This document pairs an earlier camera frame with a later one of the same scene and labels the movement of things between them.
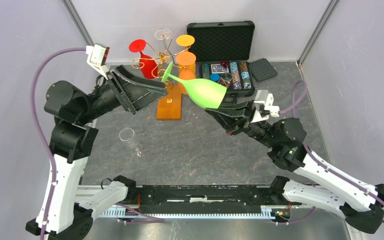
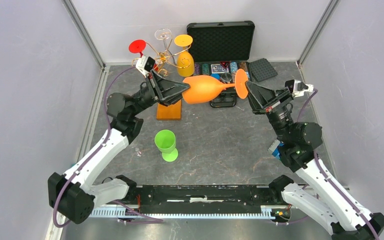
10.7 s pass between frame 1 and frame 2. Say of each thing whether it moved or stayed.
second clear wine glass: stayed
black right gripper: moved
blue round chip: stayed
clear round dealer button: stayed
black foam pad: stayed
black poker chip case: stayed
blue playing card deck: stayed
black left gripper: moved
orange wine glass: moved
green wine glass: moved
